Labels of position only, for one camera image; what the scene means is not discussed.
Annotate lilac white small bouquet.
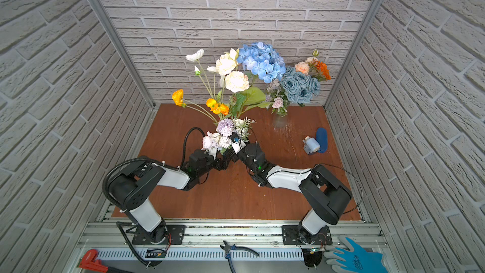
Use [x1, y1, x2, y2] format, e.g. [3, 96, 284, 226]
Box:
[202, 118, 255, 155]

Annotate clear glass vase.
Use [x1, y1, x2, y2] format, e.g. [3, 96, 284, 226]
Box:
[273, 114, 288, 129]

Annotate orange white small bouquet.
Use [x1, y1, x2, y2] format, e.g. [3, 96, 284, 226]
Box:
[171, 89, 229, 124]

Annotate dusty blue rose bouquet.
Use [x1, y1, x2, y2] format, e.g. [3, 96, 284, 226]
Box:
[280, 67, 321, 106]

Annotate blue hydrangea white bouquet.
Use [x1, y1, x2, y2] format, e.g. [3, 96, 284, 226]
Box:
[237, 42, 286, 116]

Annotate peach rose stem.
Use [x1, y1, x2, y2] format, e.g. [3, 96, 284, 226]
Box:
[294, 49, 319, 75]

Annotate orange gerbera stem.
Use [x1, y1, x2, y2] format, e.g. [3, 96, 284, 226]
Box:
[315, 61, 332, 81]

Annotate teal ceramic vase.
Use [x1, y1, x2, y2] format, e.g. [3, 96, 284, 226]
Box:
[223, 149, 237, 159]

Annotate white lilac mixed bouquet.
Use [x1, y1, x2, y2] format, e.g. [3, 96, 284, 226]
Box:
[266, 79, 290, 117]

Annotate white poppy stem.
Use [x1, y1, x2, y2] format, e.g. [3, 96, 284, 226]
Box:
[186, 49, 222, 101]

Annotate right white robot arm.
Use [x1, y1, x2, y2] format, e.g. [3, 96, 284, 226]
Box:
[238, 143, 352, 236]

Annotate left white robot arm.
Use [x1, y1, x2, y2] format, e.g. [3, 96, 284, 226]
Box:
[102, 150, 232, 243]

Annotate blue oval object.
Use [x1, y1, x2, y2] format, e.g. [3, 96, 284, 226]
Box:
[315, 128, 328, 154]

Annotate black blue pliers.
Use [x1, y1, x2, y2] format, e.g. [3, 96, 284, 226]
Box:
[219, 239, 260, 273]

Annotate blue grey work glove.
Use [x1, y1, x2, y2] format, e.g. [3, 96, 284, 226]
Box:
[323, 236, 388, 273]

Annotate red clamp tool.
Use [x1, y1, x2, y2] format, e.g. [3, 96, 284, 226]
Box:
[78, 249, 131, 273]

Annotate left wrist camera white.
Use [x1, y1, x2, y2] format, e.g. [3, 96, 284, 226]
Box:
[209, 147, 218, 159]

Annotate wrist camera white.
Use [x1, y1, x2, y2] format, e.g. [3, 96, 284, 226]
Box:
[230, 133, 246, 154]
[209, 147, 218, 159]

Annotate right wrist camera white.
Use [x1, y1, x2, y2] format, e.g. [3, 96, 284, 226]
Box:
[230, 133, 246, 154]

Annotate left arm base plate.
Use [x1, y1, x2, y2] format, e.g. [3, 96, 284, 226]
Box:
[131, 224, 186, 245]

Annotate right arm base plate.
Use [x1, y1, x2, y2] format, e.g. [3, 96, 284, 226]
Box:
[282, 225, 333, 246]

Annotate white slotted cable duct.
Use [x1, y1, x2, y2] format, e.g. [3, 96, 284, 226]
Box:
[97, 248, 304, 262]

